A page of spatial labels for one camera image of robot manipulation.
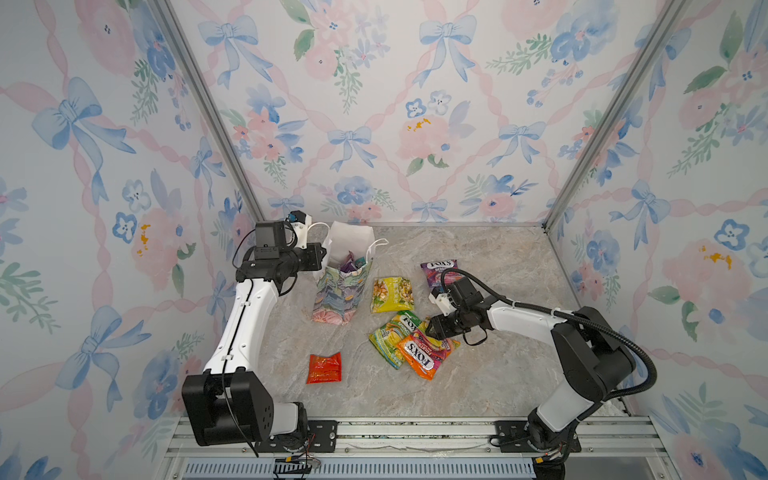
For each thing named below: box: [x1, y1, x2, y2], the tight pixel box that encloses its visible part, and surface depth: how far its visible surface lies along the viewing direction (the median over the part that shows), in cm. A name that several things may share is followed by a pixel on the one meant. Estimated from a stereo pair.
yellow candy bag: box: [371, 276, 415, 313], surface depth 99 cm
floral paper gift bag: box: [307, 221, 389, 326], surface depth 88 cm
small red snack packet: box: [306, 352, 342, 384], surface depth 85 cm
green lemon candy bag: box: [368, 310, 422, 370], surface depth 90 cm
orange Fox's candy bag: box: [396, 335, 436, 381], surface depth 85 cm
